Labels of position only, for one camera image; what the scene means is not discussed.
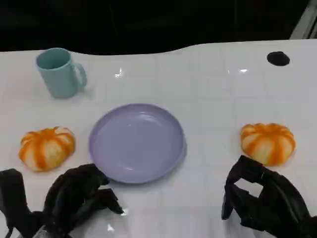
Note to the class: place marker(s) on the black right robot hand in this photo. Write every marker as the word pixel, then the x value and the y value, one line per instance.
pixel 277 198

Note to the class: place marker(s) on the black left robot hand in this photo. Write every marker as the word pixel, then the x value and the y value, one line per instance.
pixel 71 191

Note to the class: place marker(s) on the orange white toy bread roll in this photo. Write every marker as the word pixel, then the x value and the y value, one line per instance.
pixel 45 150
pixel 268 145

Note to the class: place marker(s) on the lilac plate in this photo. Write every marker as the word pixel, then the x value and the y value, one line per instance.
pixel 137 143

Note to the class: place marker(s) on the pale green mug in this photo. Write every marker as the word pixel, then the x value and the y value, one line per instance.
pixel 58 74

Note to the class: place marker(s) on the black table grommet cap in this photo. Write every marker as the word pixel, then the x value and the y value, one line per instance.
pixel 278 58

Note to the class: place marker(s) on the grey metal frame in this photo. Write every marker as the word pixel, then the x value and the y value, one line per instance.
pixel 305 21

